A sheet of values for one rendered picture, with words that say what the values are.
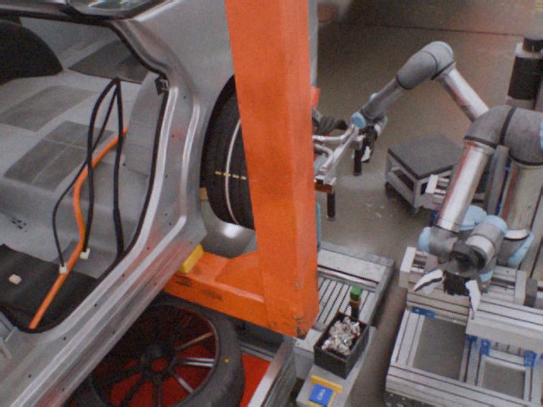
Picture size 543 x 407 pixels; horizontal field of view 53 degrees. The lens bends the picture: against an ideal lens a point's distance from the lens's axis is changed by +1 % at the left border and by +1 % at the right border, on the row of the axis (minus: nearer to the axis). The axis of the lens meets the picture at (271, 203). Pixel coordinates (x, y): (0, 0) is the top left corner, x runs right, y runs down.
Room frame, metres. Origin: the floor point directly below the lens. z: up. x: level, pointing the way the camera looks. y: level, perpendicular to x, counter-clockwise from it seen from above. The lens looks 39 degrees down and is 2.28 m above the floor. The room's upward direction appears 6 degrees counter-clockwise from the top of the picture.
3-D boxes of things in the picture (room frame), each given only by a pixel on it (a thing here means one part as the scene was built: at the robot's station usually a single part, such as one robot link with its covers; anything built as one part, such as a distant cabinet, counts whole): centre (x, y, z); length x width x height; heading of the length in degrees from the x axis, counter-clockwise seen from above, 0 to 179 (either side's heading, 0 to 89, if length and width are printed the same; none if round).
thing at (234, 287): (1.59, 0.25, 0.69); 0.52 x 0.17 x 0.35; 60
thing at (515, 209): (1.28, -0.76, 1.19); 0.15 x 0.12 x 0.55; 49
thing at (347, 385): (1.25, -0.19, 0.44); 0.43 x 0.17 x 0.03; 150
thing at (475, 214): (1.36, -0.66, 0.98); 0.13 x 0.12 x 0.14; 49
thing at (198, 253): (1.67, 0.40, 0.71); 0.14 x 0.14 x 0.05; 60
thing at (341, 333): (1.29, -0.22, 0.51); 0.20 x 0.14 x 0.13; 143
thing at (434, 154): (2.75, -1.00, 0.17); 0.43 x 0.36 x 0.34; 108
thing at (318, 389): (1.10, -0.11, 0.47); 0.07 x 0.07 x 0.02; 60
